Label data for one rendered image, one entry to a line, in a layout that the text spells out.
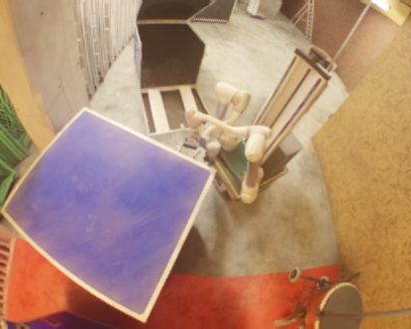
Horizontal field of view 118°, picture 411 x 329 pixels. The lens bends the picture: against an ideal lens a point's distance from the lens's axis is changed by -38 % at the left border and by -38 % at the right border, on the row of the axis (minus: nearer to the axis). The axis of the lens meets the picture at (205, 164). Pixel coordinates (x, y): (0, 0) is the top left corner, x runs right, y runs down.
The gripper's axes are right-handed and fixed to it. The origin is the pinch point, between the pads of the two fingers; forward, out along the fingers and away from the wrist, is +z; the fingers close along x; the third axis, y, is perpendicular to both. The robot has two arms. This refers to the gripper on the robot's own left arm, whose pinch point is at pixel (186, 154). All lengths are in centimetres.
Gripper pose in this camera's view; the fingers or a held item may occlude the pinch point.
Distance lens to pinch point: 159.7
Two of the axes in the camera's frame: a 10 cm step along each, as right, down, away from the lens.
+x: 9.5, 2.8, -0.9
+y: 1.2, -6.3, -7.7
